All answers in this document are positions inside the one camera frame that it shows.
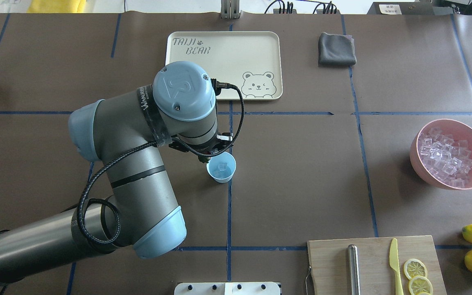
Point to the clear ice cube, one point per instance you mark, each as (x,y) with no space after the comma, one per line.
(222,167)

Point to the lemon slice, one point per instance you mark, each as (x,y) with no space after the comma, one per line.
(420,285)
(413,268)

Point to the clear ice cubes pile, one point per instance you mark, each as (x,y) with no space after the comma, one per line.
(447,159)

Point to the wooden cutting board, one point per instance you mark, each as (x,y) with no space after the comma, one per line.
(330,269)

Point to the black power strip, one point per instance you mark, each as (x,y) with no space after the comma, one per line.
(407,8)

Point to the aluminium frame post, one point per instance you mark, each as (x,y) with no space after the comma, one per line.
(230,9)

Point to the yellow cloth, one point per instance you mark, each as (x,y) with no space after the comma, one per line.
(56,6)

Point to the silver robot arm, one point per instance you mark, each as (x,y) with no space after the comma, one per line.
(130,201)

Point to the grey folded cloth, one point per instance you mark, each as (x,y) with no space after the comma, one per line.
(336,50)

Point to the pink bowl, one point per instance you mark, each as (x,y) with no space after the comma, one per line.
(459,130)

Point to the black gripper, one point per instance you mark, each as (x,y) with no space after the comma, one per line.
(201,157)

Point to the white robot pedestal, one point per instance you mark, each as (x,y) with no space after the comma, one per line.
(228,288)

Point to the cream bear tray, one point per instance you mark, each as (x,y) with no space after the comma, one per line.
(250,60)

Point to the yellow plastic knife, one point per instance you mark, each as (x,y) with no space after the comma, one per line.
(393,260)

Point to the steel muddler rod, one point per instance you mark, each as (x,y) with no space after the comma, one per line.
(354,276)

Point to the light blue cup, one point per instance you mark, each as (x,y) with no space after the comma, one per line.
(222,177)

